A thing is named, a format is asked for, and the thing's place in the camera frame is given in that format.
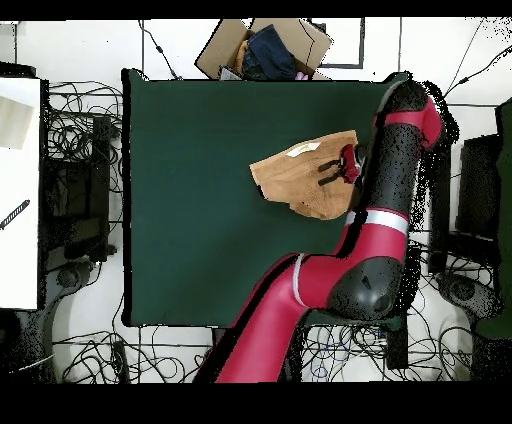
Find black upright post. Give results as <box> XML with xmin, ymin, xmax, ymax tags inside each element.
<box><xmin>427</xmin><ymin>143</ymin><xmax>453</xmax><ymax>275</ymax></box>

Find black office chair base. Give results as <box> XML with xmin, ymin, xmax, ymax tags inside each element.
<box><xmin>39</xmin><ymin>259</ymin><xmax>103</xmax><ymax>321</ymax></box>
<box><xmin>435</xmin><ymin>271</ymin><xmax>503</xmax><ymax>321</ymax></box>

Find black flat panel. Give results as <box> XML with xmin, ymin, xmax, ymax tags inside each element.
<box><xmin>455</xmin><ymin>133</ymin><xmax>501</xmax><ymax>241</ymax></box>

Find black equipment rack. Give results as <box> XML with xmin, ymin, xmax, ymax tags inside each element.
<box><xmin>41</xmin><ymin>115</ymin><xmax>117</xmax><ymax>263</ymax></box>

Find orange cloth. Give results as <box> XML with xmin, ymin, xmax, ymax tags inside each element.
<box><xmin>233</xmin><ymin>39</ymin><xmax>249</xmax><ymax>75</ymax></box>

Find black power strip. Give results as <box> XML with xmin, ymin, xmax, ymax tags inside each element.
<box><xmin>111</xmin><ymin>339</ymin><xmax>131</xmax><ymax>383</ymax></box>

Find orange terry towel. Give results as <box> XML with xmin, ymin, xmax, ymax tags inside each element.
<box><xmin>248</xmin><ymin>129</ymin><xmax>361</xmax><ymax>221</ymax></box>

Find dark green table cloth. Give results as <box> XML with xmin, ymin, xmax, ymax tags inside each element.
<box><xmin>121</xmin><ymin>68</ymin><xmax>411</xmax><ymax>329</ymax></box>

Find dark blue jeans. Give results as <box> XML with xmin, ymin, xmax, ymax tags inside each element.
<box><xmin>241</xmin><ymin>23</ymin><xmax>298</xmax><ymax>81</ymax></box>

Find black rectangular box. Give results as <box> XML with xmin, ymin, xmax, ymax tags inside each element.
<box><xmin>384</xmin><ymin>315</ymin><xmax>410</xmax><ymax>371</ymax></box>

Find white table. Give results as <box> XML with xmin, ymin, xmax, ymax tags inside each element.
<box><xmin>0</xmin><ymin>77</ymin><xmax>41</xmax><ymax>310</ymax></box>

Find brown cardboard box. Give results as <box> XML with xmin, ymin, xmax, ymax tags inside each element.
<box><xmin>194</xmin><ymin>17</ymin><xmax>334</xmax><ymax>81</ymax></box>

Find black ridged tool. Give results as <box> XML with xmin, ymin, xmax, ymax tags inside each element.
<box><xmin>0</xmin><ymin>198</ymin><xmax>32</xmax><ymax>231</ymax></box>

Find black power adapter with cable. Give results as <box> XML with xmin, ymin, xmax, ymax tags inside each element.
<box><xmin>441</xmin><ymin>43</ymin><xmax>512</xmax><ymax>99</ymax></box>

